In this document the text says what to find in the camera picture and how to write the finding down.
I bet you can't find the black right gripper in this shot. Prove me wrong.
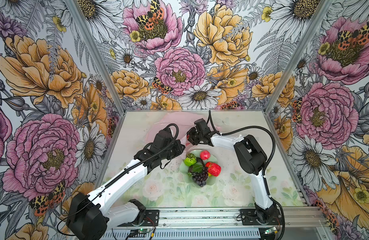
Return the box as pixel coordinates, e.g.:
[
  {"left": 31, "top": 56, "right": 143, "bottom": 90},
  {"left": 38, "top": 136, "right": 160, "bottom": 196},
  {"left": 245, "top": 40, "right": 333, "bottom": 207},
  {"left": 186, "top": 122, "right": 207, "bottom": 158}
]
[{"left": 183, "top": 126, "right": 204, "bottom": 145}]

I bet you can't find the pink plastic bag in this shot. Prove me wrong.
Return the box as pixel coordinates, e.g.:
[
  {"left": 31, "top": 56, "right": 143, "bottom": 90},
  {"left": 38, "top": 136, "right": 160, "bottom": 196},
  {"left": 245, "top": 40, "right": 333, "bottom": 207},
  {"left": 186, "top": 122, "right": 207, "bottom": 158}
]
[{"left": 144, "top": 112, "right": 207, "bottom": 149}]

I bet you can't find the red pink apple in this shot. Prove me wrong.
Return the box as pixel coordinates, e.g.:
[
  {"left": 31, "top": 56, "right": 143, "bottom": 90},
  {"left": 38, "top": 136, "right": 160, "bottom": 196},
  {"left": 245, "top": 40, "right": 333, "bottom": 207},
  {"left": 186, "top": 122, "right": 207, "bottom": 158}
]
[{"left": 199, "top": 150, "right": 211, "bottom": 161}]

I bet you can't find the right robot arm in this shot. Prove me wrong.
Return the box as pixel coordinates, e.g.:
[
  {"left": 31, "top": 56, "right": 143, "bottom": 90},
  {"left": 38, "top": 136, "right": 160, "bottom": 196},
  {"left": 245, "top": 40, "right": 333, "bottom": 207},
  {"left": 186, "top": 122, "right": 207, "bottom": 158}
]
[{"left": 186, "top": 119, "right": 280, "bottom": 225}]

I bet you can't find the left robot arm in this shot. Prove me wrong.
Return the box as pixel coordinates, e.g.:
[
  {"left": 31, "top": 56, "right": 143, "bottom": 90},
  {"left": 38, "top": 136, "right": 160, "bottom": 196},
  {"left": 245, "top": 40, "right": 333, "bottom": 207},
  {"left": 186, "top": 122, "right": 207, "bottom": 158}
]
[{"left": 66, "top": 124, "right": 185, "bottom": 240}]

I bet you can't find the green bumpy custard apple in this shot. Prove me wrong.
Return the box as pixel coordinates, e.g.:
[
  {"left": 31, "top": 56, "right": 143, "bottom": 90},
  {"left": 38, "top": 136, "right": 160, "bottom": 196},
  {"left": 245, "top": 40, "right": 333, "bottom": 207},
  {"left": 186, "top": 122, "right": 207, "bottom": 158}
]
[{"left": 183, "top": 153, "right": 197, "bottom": 167}]

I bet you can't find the green wavy fruit plate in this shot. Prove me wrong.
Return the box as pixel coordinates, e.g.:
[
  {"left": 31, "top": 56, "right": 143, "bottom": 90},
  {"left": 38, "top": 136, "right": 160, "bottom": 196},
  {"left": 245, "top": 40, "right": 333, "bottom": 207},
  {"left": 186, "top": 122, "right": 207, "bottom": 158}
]
[{"left": 179, "top": 150, "right": 222, "bottom": 188}]

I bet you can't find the dark avocado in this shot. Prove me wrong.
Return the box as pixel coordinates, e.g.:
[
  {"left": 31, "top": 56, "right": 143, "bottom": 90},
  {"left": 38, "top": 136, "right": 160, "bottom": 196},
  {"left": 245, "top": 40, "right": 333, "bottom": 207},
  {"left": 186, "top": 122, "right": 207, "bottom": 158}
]
[{"left": 193, "top": 158, "right": 205, "bottom": 172}]

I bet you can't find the red bell pepper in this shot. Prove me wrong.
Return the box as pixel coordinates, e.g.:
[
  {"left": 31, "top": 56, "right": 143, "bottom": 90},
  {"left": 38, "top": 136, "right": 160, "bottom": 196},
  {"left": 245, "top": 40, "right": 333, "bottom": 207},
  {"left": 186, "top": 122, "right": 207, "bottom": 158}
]
[{"left": 205, "top": 162, "right": 221, "bottom": 177}]

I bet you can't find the dark purple grape bunch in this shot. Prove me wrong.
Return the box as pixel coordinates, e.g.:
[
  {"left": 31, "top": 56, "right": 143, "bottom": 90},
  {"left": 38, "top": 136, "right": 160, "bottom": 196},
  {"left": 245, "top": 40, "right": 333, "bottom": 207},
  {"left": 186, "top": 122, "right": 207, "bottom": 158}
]
[{"left": 191, "top": 170, "right": 208, "bottom": 187}]

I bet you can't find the green circuit board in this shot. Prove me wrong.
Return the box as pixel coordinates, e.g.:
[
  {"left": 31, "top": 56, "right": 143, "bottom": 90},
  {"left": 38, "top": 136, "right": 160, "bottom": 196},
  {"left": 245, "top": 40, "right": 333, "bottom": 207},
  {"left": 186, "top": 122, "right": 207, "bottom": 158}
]
[{"left": 264, "top": 227, "right": 278, "bottom": 235}]

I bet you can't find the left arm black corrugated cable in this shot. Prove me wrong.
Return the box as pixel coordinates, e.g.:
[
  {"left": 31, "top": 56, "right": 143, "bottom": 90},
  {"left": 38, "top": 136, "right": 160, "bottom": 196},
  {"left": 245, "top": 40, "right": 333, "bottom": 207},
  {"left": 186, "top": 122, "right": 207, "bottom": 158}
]
[{"left": 56, "top": 122, "right": 180, "bottom": 238}]

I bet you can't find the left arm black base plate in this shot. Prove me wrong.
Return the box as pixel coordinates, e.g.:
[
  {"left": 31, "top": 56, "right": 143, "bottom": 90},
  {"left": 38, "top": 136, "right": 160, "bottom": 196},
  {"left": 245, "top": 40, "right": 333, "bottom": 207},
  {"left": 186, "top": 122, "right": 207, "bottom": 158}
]
[{"left": 135, "top": 210, "right": 160, "bottom": 227}]

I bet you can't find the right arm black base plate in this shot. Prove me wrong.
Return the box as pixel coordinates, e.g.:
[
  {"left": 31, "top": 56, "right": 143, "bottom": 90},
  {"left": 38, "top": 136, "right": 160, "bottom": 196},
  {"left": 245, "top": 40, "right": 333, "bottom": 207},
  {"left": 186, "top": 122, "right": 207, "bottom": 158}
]
[{"left": 239, "top": 206, "right": 284, "bottom": 226}]

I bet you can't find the white vented cable duct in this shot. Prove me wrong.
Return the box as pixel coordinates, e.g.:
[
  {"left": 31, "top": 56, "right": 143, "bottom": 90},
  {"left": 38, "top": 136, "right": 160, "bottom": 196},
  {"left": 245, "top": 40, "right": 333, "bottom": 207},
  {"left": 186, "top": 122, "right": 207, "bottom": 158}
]
[{"left": 101, "top": 228, "right": 260, "bottom": 240}]

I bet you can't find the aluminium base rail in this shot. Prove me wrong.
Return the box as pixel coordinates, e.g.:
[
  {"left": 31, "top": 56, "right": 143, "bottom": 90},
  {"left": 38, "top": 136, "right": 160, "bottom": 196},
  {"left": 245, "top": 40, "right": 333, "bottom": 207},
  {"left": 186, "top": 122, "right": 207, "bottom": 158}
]
[{"left": 147, "top": 206, "right": 328, "bottom": 229}]

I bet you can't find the aluminium corner post left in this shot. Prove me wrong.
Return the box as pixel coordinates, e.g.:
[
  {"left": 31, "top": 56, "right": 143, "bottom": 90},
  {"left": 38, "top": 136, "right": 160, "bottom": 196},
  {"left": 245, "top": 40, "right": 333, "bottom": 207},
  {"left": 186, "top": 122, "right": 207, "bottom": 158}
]
[{"left": 66, "top": 1, "right": 126, "bottom": 117}]

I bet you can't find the aluminium corner post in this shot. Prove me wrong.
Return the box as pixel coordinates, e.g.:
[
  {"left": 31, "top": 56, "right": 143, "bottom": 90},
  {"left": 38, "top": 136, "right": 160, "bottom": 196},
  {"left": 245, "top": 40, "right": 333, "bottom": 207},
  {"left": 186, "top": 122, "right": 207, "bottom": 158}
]
[
  {"left": 264, "top": 0, "right": 331, "bottom": 115},
  {"left": 66, "top": 1, "right": 126, "bottom": 117}
]

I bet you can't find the aluminium corner post right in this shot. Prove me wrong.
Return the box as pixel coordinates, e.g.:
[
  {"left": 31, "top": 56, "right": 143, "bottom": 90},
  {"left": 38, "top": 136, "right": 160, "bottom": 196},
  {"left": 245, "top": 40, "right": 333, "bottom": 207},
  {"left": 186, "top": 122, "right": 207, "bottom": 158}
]
[{"left": 264, "top": 0, "right": 331, "bottom": 115}]

